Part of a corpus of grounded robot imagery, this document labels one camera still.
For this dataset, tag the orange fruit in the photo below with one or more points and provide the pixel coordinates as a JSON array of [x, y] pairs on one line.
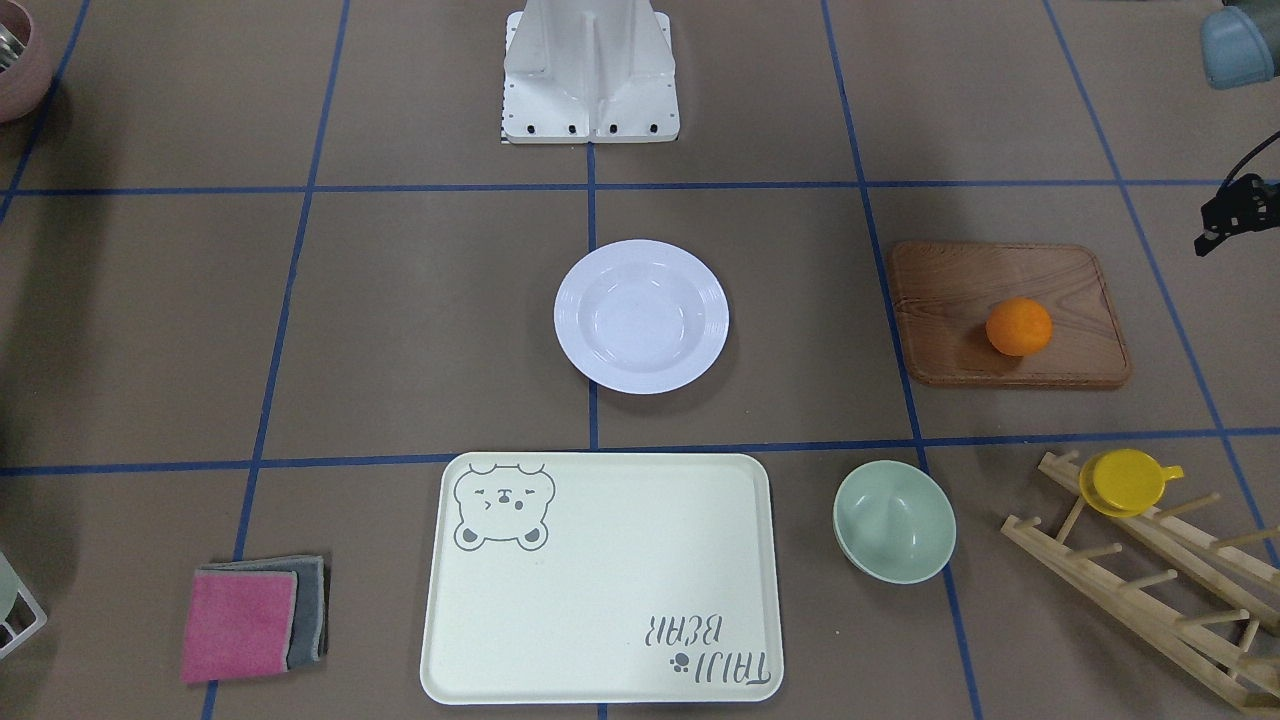
[[1019, 327]]

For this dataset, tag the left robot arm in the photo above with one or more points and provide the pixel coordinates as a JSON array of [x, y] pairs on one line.
[[1240, 44]]

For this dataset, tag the cream bear tray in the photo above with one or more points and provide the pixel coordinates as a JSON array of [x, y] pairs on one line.
[[579, 579]]

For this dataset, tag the white round plate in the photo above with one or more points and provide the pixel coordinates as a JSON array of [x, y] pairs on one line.
[[641, 317]]

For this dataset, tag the green bowl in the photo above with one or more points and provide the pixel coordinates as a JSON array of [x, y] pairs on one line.
[[894, 522]]

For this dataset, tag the wooden cutting board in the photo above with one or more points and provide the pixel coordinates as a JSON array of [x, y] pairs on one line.
[[942, 293]]

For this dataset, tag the grey cloth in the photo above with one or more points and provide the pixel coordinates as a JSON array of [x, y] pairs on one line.
[[309, 611]]

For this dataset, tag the pink cloth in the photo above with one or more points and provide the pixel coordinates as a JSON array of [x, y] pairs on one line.
[[239, 625]]

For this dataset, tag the yellow cup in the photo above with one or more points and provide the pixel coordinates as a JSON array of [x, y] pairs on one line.
[[1125, 482]]

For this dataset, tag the wooden drying rack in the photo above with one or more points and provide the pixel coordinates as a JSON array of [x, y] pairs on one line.
[[1212, 610]]

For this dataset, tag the white cup rack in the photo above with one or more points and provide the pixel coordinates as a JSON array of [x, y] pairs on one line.
[[22, 616]]

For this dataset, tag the pink bowl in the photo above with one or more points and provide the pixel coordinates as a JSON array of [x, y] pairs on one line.
[[27, 64]]

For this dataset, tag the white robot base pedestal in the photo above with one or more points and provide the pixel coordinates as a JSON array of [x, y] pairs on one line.
[[589, 72]]

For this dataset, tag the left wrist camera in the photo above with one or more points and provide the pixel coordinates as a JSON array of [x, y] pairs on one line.
[[1244, 205]]

